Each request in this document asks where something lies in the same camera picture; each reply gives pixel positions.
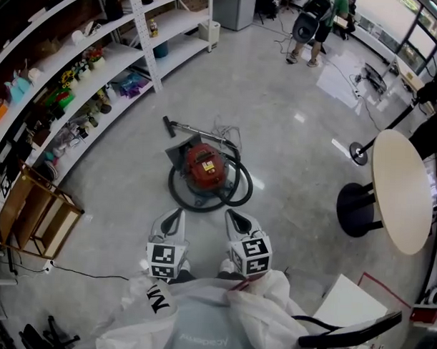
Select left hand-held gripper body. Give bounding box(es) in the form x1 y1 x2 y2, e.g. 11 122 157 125
144 233 190 280

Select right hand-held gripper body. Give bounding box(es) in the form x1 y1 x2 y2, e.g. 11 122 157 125
228 234 274 280

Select red vacuum cleaner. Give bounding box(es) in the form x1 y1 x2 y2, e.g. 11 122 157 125
174 139 235 204

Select person's left forearm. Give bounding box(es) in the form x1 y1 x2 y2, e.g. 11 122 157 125
122 273 182 317

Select person's right forearm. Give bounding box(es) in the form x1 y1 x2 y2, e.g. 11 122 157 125
225 269 309 324

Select metal vacuum wand with nozzle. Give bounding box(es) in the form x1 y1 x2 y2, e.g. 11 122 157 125
161 114 242 152

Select person's legs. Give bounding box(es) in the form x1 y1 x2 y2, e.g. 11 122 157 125
170 268 252 289

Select person's torso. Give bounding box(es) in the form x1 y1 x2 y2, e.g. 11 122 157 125
94 276 326 349

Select white square table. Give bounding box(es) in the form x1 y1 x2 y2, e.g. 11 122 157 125
311 272 391 333

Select black office chair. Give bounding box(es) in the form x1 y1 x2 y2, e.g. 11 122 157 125
290 307 403 349

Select black floor stand round base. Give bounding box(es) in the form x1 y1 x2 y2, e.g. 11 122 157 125
348 77 437 169

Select brown figurine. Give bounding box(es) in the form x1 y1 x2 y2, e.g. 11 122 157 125
95 89 114 114

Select black chair base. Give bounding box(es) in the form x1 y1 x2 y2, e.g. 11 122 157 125
17 313 82 349

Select white spray bottle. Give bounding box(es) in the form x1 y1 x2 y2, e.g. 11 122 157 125
103 82 117 104

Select purple bag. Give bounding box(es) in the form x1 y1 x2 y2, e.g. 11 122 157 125
119 72 151 99

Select small wooden rack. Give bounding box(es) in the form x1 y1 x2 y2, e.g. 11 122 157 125
0 160 87 261

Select round beige table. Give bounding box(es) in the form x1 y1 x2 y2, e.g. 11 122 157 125
335 127 437 256

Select sunflower pot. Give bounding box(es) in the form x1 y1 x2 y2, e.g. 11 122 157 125
59 70 78 89

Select white flower pot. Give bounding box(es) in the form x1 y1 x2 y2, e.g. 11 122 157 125
73 59 91 82

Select teal bucket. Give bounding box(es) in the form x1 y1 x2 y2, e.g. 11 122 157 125
152 41 170 59

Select red box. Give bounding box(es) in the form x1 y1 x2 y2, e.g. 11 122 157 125
411 308 433 324

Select black folded floor tripod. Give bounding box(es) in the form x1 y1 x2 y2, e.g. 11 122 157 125
363 62 388 94

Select teal figure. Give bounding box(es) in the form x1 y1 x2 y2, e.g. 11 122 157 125
4 72 33 104

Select white trash bin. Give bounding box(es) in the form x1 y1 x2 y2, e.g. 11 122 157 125
197 19 221 43

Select white metal shelving unit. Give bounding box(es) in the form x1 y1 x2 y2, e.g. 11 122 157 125
0 0 215 192

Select grey round carried device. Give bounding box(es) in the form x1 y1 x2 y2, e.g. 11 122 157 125
291 0 331 45

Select grey refrigerator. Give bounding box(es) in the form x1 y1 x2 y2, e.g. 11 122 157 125
220 0 257 32

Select large window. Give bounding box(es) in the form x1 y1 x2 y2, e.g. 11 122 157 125
350 0 437 72

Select black vacuum hose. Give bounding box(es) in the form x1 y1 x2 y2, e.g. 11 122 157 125
166 143 255 215

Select black floor cable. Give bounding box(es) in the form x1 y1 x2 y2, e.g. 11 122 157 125
51 262 132 281

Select grey power cable bundle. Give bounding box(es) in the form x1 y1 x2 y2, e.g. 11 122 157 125
210 116 245 150

